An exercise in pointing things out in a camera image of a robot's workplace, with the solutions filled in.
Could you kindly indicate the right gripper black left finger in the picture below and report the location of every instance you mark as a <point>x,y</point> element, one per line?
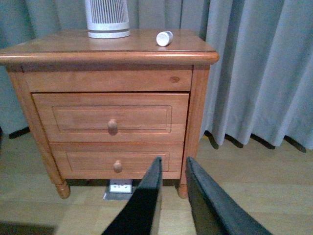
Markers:
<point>141,215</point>

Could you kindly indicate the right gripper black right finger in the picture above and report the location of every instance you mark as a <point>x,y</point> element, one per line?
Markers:
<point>214,212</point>

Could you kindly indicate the wooden drawer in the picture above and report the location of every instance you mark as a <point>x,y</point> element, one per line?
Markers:
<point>113,117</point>
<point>95,160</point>

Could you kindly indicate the white medicine bottle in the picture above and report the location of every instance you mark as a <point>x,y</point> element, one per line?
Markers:
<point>164,38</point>

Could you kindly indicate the floor power socket box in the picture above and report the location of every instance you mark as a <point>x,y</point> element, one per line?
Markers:
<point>119,189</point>

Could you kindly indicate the wooden nightstand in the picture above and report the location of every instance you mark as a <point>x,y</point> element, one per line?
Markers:
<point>72,62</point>

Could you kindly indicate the grey curtain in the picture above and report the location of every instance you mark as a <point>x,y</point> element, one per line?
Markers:
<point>262,85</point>

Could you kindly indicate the white cylindrical air purifier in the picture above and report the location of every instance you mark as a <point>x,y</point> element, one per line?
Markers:
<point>107,19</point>

